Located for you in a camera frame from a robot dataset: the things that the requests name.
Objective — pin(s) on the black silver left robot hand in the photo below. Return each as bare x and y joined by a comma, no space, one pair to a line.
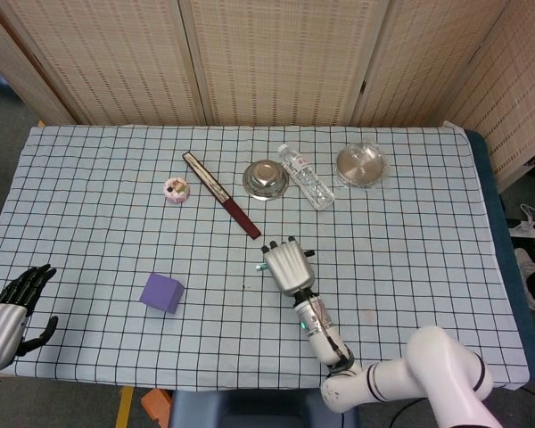
2,330

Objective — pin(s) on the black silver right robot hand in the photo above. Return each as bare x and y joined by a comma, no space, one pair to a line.
290,269

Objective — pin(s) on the purple foam cube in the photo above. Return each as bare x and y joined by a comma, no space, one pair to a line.
162,294

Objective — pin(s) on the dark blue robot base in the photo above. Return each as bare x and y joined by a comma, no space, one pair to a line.
249,408

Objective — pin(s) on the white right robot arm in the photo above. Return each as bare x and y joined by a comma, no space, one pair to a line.
383,370

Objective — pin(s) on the upturned steel bowl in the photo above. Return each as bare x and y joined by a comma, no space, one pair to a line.
266,179

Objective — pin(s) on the clear plastic water bottle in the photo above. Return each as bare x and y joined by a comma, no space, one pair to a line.
307,177

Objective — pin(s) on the closed dark red folding fan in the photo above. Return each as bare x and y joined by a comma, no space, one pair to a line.
220,194

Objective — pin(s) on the round steel plate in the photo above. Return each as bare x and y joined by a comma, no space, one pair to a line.
362,164

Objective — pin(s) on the small pink toy cake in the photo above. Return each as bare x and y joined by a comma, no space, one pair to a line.
176,190

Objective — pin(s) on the light blue checked tablecloth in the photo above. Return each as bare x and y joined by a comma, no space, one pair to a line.
116,223

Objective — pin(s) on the orange block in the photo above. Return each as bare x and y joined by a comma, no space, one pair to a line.
157,405

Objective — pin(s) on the beige woven folding screen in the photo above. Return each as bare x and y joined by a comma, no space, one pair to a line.
267,58

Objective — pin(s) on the dark blue table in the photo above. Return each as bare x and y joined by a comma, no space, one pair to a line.
488,178

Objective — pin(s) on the white shoe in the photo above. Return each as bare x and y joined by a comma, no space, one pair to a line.
529,272

